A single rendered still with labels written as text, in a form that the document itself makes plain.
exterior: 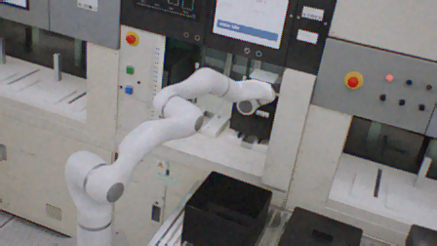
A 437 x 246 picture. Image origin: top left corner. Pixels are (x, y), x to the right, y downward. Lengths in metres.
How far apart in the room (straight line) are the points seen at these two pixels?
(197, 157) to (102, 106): 0.52
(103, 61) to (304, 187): 1.07
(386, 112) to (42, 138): 1.73
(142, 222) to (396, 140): 1.34
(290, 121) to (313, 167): 0.25
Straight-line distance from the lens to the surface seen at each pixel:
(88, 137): 2.62
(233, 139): 2.47
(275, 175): 2.19
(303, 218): 2.11
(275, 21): 1.99
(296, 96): 2.01
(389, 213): 2.30
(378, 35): 1.96
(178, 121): 1.75
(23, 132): 2.87
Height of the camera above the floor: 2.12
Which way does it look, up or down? 28 degrees down
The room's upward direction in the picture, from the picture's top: 9 degrees clockwise
